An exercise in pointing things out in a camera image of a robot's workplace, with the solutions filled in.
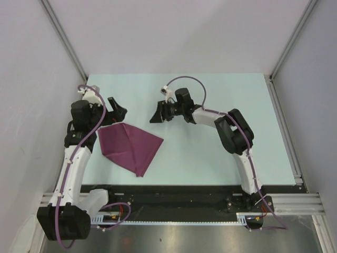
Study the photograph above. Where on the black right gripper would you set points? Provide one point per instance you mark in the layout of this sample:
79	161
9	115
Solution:
161	114

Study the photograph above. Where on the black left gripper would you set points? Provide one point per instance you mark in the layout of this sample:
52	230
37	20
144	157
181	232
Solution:
118	115

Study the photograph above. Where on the purple cloth napkin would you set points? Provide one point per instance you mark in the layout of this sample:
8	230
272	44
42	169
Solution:
129	147

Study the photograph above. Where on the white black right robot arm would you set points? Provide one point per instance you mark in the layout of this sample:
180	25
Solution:
235	134

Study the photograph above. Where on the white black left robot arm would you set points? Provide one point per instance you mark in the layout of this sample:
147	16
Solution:
66	216

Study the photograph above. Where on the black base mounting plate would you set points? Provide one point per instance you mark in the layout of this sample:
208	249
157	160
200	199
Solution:
170	215

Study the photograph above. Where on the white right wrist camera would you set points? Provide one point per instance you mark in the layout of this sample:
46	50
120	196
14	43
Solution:
167	93

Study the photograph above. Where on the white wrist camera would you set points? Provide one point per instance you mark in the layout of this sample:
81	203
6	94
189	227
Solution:
167	93
90	96

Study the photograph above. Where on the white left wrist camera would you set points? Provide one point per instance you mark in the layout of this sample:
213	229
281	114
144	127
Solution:
90	96

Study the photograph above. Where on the aluminium side rail right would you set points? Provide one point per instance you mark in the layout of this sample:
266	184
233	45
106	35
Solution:
289	146

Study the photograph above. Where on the aluminium frame post left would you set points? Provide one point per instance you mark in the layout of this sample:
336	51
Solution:
60	32

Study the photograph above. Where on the aluminium frame post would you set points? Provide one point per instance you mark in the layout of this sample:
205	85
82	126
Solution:
60	32
295	35

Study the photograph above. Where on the aluminium frame post right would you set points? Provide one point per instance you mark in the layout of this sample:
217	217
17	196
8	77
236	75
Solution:
295	35

